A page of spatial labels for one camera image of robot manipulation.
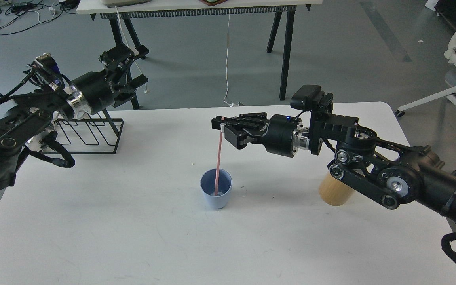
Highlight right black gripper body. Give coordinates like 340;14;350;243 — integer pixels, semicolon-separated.
252;115;302;157

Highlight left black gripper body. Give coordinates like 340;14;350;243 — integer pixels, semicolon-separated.
71;70;124;115

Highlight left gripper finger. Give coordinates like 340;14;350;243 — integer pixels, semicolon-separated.
99;44;150;82
112;75;148;108

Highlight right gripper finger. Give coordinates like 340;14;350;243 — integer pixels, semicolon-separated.
211;112;268;130
221;126;259;150

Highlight pink chopstick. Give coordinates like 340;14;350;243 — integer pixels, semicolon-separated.
214;123;223;197

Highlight blue cup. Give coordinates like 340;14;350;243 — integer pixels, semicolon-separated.
200;169;233;209

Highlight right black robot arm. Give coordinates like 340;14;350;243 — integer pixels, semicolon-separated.
211;85;456;264

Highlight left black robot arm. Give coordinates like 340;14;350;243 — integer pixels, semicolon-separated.
0;44;149;190

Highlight background white table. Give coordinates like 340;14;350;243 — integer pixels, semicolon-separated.
76;0;322;101

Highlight bamboo cylinder holder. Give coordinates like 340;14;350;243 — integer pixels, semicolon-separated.
318;173;355;206

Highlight white bowl on rack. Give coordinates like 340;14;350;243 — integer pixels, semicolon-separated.
25;126;55;152

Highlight white hanging cable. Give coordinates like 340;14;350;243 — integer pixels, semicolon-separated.
115;6;150;94
223;14;241;107

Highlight black wire dish rack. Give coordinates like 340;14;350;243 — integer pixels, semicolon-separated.
43;110;124;154

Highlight floor cables and adapters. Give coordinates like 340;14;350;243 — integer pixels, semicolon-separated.
0;0;81;41

